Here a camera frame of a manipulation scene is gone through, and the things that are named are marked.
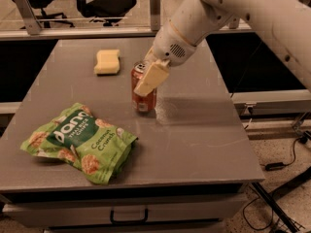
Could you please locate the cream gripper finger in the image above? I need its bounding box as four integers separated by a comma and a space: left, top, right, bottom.
134, 60, 169, 96
144, 48, 156, 63

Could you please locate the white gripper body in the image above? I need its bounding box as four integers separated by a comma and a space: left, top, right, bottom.
153, 22, 196, 66

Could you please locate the orange soda can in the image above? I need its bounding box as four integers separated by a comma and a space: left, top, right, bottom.
131, 61, 156, 113

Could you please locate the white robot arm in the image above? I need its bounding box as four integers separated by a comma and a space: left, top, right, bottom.
134, 0, 311, 96

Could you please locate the green rice chip bag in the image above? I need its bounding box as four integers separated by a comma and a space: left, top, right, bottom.
20, 103, 137, 184

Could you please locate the yellow sponge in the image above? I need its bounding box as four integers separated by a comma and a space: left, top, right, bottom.
94, 50, 120, 75

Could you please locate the black office chair middle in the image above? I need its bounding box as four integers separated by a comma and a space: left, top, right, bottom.
76, 0, 137, 26

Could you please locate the metal bracket middle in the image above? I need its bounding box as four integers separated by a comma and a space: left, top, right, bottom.
150, 0, 160, 31

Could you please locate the metal bracket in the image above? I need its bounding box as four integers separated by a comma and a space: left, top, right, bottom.
14, 0, 42, 35
150, 0, 160, 31
228, 17, 240, 29

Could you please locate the metal bracket right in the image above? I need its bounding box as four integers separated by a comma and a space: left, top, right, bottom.
228, 17, 240, 29

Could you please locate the metal bracket left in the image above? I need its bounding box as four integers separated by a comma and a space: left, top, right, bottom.
14, 0, 42, 35

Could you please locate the black power adapter with cable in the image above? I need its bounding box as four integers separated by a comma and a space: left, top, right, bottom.
264, 138, 300, 172

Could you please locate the black floor cable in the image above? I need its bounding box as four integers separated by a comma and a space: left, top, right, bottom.
242, 182, 286, 232

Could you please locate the grey drawer with black handle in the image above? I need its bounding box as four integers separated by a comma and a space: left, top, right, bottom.
4, 193, 246, 227

